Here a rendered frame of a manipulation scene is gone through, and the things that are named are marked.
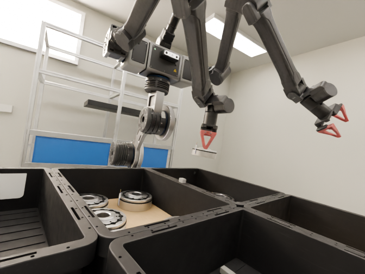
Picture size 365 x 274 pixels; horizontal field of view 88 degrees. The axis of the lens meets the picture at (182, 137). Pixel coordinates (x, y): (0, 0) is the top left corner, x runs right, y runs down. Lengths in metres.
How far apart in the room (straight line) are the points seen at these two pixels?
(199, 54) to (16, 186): 0.60
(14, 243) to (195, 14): 0.61
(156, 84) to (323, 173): 2.88
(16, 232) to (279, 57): 0.93
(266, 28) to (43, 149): 2.16
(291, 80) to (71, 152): 2.12
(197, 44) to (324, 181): 3.05
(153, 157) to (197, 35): 2.17
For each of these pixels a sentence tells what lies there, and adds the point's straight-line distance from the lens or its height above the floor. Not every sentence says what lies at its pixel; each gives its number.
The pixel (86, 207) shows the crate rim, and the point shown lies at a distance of 0.35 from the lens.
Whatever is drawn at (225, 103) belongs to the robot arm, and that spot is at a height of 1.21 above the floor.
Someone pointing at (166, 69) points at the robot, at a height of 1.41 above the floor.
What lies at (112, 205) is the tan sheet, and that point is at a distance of 0.63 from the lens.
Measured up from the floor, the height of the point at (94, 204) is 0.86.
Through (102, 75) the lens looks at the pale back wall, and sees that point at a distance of 3.34.
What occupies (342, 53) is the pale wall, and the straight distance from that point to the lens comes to 3.73.
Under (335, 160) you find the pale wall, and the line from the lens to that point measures 3.37.
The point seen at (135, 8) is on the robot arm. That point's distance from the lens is 0.72.
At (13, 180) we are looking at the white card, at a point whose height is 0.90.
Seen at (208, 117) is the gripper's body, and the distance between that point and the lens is 0.79.
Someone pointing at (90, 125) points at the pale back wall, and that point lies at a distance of 3.23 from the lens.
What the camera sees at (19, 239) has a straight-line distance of 0.50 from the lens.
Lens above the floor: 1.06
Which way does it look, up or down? 1 degrees up
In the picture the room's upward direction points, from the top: 8 degrees clockwise
